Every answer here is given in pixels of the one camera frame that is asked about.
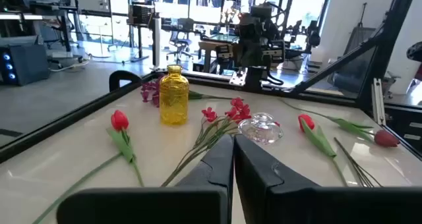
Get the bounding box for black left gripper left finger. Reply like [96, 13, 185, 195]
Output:
[56, 134, 235, 224]

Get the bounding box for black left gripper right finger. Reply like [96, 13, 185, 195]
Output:
[233, 134, 422, 224]

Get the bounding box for clear cut glass vase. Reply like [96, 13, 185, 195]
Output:
[237, 112, 284, 145]

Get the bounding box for red tulip with green leaf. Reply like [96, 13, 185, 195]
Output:
[32, 109, 145, 224]
[297, 113, 349, 188]

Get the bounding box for dark red tulip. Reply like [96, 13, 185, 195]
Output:
[280, 98, 401, 148]

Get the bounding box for purple blossom spray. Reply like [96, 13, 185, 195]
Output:
[140, 78, 235, 108]

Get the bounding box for yellow glass bottle vase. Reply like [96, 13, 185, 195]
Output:
[159, 65, 190, 126]

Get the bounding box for black office chair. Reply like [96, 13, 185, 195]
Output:
[166, 29, 194, 65]

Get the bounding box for black computer tower blue lights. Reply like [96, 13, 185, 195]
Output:
[0, 44, 51, 86]

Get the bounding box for silver aluminium extrusion bracket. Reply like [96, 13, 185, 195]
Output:
[372, 78, 386, 126]

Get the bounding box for black arched bracket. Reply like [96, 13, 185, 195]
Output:
[108, 70, 142, 93]

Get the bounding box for black table frame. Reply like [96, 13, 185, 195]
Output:
[0, 0, 422, 164]

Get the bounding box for white round post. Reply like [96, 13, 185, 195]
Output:
[152, 14, 162, 70]

